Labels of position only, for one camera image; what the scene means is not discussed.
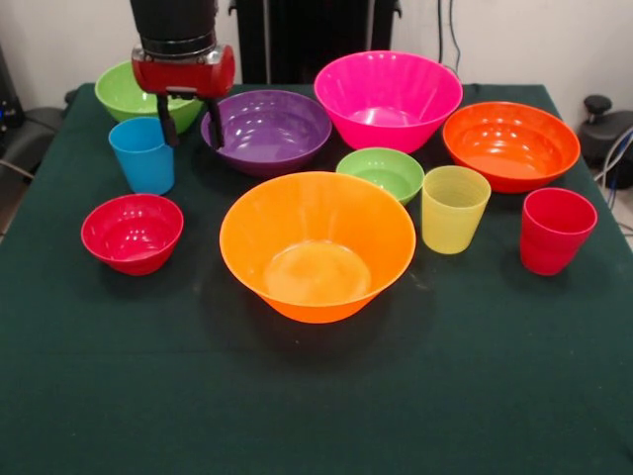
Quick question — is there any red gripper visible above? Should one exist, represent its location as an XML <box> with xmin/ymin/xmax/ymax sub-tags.
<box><xmin>131</xmin><ymin>45</ymin><xmax>236</xmax><ymax>150</ymax></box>

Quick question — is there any blue cup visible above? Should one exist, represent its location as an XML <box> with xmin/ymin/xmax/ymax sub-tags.
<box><xmin>108</xmin><ymin>117</ymin><xmax>175</xmax><ymax>196</ymax></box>

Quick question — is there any red cup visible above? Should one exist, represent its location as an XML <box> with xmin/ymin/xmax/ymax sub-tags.
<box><xmin>519</xmin><ymin>187</ymin><xmax>598</xmax><ymax>277</ymax></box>

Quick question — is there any purple bowl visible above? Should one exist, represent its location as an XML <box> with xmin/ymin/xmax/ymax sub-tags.
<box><xmin>200</xmin><ymin>89</ymin><xmax>333</xmax><ymax>178</ymax></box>

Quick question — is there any large green bowl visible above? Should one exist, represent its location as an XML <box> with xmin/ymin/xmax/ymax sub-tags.
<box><xmin>94</xmin><ymin>59</ymin><xmax>205</xmax><ymax>136</ymax></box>

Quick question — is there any small red bowl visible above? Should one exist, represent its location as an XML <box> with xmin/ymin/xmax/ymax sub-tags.
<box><xmin>80</xmin><ymin>193</ymin><xmax>185</xmax><ymax>277</ymax></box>

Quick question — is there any large orange bowl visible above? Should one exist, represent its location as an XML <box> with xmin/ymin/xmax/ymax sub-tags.
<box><xmin>219</xmin><ymin>171</ymin><xmax>416</xmax><ymax>325</ymax></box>

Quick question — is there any black electronics box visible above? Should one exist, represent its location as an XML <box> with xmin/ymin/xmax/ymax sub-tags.
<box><xmin>0</xmin><ymin>42</ymin><xmax>26</xmax><ymax>147</ymax></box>

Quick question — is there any small green bowl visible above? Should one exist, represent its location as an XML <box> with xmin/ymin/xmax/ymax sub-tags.
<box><xmin>335</xmin><ymin>146</ymin><xmax>425</xmax><ymax>207</ymax></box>

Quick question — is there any pink bowl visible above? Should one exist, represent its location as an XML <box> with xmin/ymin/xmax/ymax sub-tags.
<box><xmin>314</xmin><ymin>49</ymin><xmax>465</xmax><ymax>154</ymax></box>

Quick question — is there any dark green tablecloth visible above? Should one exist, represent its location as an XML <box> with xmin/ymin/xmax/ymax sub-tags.
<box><xmin>0</xmin><ymin>82</ymin><xmax>633</xmax><ymax>475</ymax></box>

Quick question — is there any yellow cup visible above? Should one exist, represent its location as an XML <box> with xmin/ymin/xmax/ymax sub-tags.
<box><xmin>420</xmin><ymin>165</ymin><xmax>493</xmax><ymax>255</ymax></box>

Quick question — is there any red-orange bowl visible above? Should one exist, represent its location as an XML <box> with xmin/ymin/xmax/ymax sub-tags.
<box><xmin>442</xmin><ymin>101</ymin><xmax>582</xmax><ymax>194</ymax></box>

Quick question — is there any black equipment with knob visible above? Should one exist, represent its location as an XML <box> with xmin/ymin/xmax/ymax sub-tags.
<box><xmin>578</xmin><ymin>94</ymin><xmax>633</xmax><ymax>172</ymax></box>

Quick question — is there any grey cable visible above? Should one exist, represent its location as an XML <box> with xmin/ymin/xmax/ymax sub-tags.
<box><xmin>0</xmin><ymin>157</ymin><xmax>36</xmax><ymax>182</ymax></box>

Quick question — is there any white cable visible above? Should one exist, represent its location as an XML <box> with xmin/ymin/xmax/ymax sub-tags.
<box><xmin>593</xmin><ymin>126</ymin><xmax>633</xmax><ymax>183</ymax></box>

